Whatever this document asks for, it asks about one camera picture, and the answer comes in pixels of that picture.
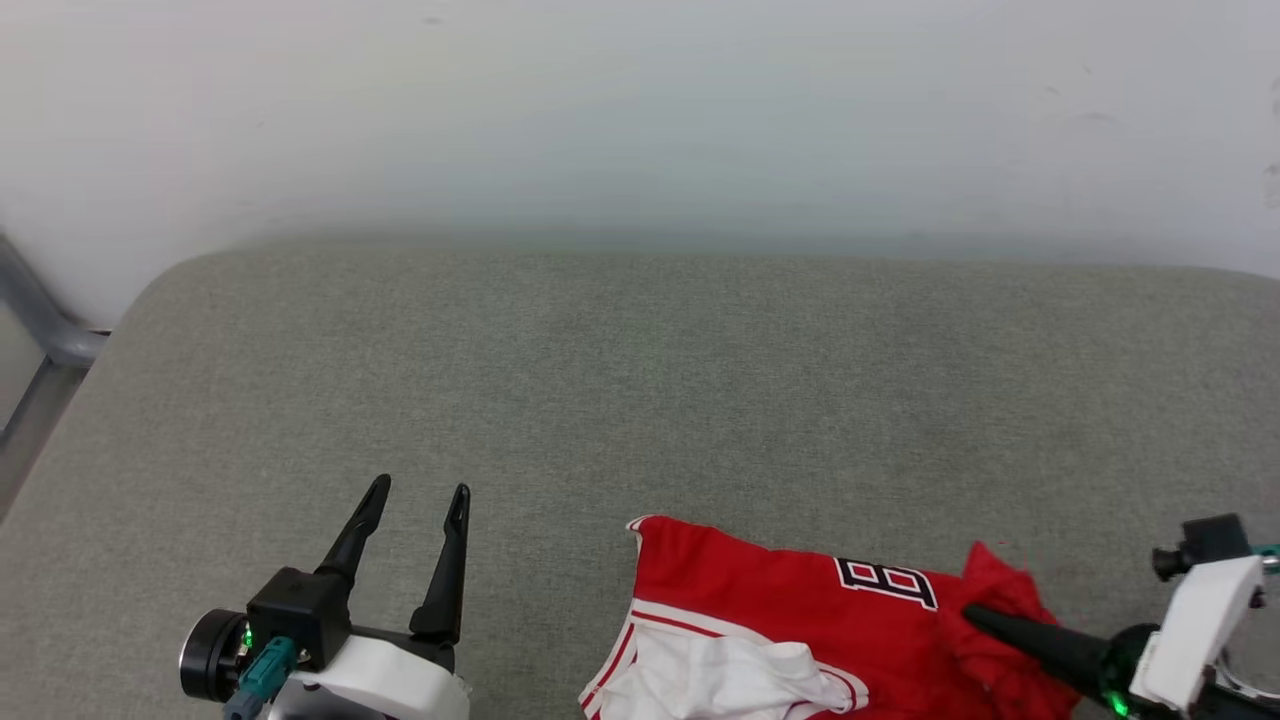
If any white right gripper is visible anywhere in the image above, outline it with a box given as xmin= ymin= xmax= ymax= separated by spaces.
xmin=962 ymin=555 xmax=1280 ymax=720

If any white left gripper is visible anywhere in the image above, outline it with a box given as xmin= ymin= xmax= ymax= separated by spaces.
xmin=285 ymin=474 xmax=473 ymax=720

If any red basketball jersey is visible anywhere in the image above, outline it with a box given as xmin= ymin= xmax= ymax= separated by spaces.
xmin=579 ymin=514 xmax=1087 ymax=720

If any grey fabric sofa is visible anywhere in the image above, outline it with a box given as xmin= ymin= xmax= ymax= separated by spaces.
xmin=0 ymin=243 xmax=1280 ymax=720

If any teal cable connector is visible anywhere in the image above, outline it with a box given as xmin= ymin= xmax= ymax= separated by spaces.
xmin=223 ymin=637 xmax=300 ymax=720

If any grey metal tube frame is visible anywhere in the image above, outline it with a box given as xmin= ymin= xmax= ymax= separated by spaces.
xmin=0 ymin=233 xmax=111 ymax=501

